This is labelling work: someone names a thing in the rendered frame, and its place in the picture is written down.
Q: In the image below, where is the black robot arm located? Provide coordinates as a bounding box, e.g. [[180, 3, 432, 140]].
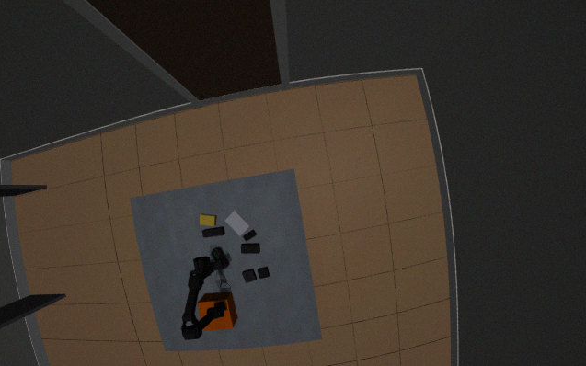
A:
[[181, 257, 226, 340]]

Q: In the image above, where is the yellow rectangular block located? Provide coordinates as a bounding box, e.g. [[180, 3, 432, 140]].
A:
[[200, 213, 217, 226]]

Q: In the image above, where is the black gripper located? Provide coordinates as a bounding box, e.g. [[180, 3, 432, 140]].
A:
[[205, 258, 224, 276]]

